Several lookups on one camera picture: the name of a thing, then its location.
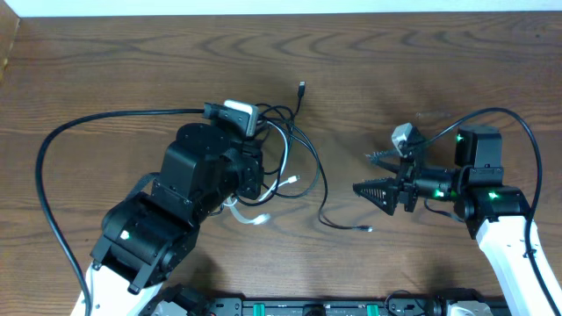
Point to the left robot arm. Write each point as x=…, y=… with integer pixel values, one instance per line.
x=148, y=234

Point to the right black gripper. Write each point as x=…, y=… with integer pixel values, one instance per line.
x=405, y=179

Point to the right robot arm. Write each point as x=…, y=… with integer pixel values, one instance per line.
x=497, y=216

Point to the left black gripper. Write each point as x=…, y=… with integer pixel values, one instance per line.
x=250, y=162

